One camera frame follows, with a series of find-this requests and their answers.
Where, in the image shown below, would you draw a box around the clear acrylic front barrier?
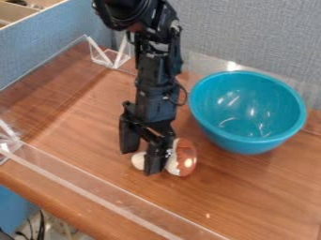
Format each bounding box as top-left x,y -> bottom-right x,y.
3,143 -> 229,240

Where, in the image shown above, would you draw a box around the clear acrylic back barrier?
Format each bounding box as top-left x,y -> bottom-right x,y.
125,35 -> 321,109

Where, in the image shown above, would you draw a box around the blue plastic bowl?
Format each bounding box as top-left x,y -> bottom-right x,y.
190,70 -> 308,155

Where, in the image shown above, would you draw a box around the clear acrylic barrier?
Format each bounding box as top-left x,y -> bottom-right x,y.
125,35 -> 321,109
3,143 -> 229,240

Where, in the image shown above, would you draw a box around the wooden shelf box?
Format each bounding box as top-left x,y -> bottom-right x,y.
0,0 -> 66,29

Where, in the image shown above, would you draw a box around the clear acrylic left bracket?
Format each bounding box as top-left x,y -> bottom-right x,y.
0,119 -> 22,166

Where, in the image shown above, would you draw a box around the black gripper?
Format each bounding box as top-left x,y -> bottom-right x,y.
119,84 -> 180,175

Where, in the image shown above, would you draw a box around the brown and white toy mushroom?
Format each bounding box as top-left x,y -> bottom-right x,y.
132,138 -> 197,177

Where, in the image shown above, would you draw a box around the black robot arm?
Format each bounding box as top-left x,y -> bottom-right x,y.
93,0 -> 186,175

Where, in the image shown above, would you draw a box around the black cables under table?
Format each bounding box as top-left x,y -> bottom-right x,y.
0,209 -> 49,240

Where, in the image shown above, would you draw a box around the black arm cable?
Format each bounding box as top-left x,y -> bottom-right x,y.
168,79 -> 190,107

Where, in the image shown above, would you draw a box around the clear acrylic corner bracket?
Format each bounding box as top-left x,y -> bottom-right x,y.
87,37 -> 132,69

